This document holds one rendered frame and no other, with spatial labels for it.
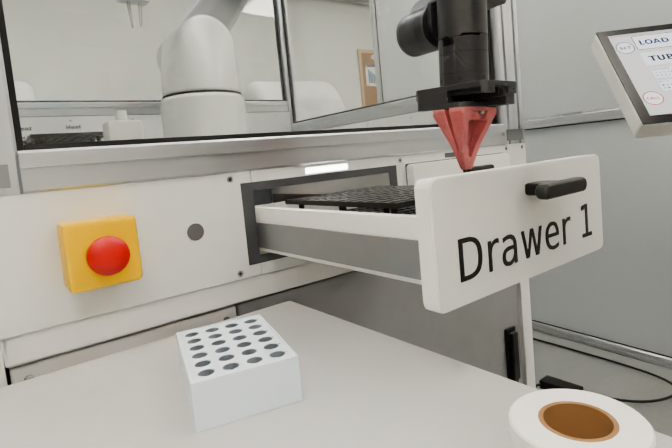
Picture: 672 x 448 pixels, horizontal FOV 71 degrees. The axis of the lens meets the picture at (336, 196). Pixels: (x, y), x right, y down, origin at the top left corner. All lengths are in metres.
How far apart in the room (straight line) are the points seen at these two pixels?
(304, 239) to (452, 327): 0.50
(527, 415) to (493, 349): 0.81
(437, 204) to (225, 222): 0.34
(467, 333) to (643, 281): 1.38
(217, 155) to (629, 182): 1.87
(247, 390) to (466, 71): 0.40
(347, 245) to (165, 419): 0.23
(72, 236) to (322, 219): 0.26
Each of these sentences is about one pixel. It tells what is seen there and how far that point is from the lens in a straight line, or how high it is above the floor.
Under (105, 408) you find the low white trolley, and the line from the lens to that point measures 0.48.
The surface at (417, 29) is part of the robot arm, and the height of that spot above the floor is 1.10.
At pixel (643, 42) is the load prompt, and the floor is 1.15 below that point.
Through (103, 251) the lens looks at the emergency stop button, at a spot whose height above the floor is 0.88.
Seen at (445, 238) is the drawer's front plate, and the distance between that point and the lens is 0.39.
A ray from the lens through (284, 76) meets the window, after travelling 0.72.
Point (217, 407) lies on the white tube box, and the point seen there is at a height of 0.78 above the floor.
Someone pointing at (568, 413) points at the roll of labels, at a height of 0.79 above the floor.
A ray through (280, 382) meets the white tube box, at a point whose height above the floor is 0.78.
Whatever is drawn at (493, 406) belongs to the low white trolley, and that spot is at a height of 0.76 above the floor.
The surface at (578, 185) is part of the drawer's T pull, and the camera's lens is 0.49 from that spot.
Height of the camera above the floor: 0.95
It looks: 5 degrees down
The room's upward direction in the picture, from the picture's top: 5 degrees counter-clockwise
